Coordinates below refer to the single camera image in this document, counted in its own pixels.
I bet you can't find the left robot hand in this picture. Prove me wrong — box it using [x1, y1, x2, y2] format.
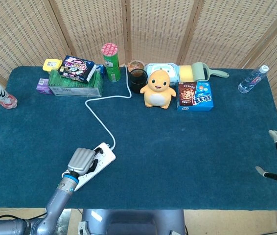
[67, 147, 103, 175]

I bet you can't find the white power strip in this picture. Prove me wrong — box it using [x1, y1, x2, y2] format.
[62, 142, 116, 191]

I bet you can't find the green cardboard box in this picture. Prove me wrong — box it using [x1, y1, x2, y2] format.
[48, 69, 104, 98]

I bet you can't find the small purple box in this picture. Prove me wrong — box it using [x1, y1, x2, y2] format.
[36, 78, 53, 95]

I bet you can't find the grey robot torso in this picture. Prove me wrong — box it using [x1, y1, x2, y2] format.
[78, 209, 185, 235]

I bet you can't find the black pink snack pack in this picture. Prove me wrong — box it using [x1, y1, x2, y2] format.
[57, 55, 97, 84]

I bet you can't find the small blue pack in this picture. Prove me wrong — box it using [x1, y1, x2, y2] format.
[95, 64, 106, 78]

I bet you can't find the clear water bottle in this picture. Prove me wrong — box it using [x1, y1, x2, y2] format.
[237, 65, 269, 94]

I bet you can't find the black mesh pen cup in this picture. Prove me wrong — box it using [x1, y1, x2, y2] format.
[128, 69, 149, 94]

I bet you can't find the green chips can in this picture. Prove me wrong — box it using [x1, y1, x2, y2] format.
[101, 43, 121, 82]

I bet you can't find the dark blue carpet cloth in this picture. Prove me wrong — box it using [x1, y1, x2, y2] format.
[0, 65, 277, 211]

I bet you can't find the yellow lidded container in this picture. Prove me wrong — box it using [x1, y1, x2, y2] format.
[43, 58, 63, 72]

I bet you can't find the orange dinosaur plush toy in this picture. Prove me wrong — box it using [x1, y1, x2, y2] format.
[139, 69, 177, 109]

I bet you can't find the instant noodle cup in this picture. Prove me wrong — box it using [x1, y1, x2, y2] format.
[127, 60, 146, 72]

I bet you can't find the blue cookie box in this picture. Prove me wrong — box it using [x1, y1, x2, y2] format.
[176, 81, 214, 112]

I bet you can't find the wet wipes pack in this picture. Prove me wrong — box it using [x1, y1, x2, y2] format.
[145, 62, 180, 86]

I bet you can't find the pale green lint roller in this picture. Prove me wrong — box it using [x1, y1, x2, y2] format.
[191, 62, 230, 82]

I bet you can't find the yellow sponge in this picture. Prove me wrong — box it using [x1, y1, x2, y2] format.
[179, 65, 195, 82]

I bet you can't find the woven folding screen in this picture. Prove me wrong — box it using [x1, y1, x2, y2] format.
[0, 0, 277, 138]

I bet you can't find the white power cable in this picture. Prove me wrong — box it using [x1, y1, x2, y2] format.
[85, 64, 132, 150]

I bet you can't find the black cable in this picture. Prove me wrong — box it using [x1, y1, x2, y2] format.
[0, 212, 47, 227]

